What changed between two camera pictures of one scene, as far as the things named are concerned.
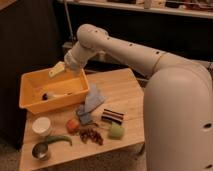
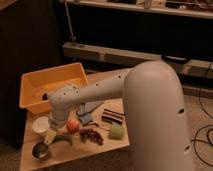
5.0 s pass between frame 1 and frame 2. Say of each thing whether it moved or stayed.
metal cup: stayed
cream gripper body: moved
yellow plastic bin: stayed
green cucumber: stayed
